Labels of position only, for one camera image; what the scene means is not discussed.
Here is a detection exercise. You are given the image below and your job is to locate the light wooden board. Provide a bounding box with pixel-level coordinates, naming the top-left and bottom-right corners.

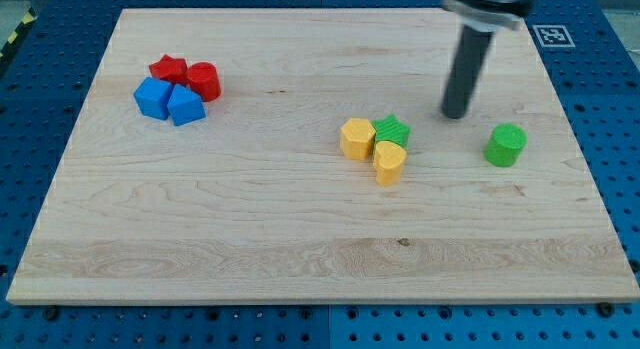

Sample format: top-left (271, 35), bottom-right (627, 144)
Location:
top-left (7, 9), bottom-right (639, 306)

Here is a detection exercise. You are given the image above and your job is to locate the blue cube block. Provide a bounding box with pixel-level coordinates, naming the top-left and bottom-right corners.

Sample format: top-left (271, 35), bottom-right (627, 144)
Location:
top-left (134, 77), bottom-right (173, 120)

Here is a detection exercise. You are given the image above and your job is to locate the yellow black hazard tape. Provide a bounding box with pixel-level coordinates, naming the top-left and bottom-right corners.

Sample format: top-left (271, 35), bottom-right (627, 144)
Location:
top-left (1, 7), bottom-right (37, 60)

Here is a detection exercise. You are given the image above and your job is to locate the yellow heart block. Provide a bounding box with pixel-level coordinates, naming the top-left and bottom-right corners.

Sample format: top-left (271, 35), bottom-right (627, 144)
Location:
top-left (373, 141), bottom-right (407, 186)

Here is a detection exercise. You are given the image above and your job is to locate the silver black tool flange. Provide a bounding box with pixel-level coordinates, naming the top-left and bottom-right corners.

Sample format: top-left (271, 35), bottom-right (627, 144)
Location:
top-left (441, 0), bottom-right (535, 31)

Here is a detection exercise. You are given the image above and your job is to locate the yellow hexagon block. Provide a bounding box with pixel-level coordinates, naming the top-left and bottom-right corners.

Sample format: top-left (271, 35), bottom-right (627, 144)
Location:
top-left (340, 118), bottom-right (376, 160)

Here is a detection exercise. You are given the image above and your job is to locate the red star block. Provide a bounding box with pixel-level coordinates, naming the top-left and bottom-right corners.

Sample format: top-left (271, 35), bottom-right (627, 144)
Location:
top-left (148, 54), bottom-right (189, 86)

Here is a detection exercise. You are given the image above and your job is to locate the red cylinder block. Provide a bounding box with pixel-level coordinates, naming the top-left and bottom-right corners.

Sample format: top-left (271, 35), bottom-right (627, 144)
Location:
top-left (186, 62), bottom-right (222, 102)

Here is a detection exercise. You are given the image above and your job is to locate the blue pentagon block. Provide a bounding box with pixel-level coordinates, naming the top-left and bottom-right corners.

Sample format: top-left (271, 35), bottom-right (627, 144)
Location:
top-left (167, 84), bottom-right (206, 126)

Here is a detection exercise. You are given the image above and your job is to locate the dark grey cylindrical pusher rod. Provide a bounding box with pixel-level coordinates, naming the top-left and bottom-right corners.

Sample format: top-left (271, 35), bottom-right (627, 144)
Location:
top-left (441, 24), bottom-right (493, 119)

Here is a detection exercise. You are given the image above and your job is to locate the green cylinder block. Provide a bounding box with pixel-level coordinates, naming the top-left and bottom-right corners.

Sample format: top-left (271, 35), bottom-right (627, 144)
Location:
top-left (484, 123), bottom-right (528, 167)

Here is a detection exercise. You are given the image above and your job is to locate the white fiducial marker tag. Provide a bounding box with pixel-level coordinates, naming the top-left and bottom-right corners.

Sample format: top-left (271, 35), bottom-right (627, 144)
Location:
top-left (533, 24), bottom-right (575, 48)

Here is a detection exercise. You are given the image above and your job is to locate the green star block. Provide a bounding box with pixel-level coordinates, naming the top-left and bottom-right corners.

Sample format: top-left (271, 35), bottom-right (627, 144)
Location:
top-left (372, 114), bottom-right (411, 148)

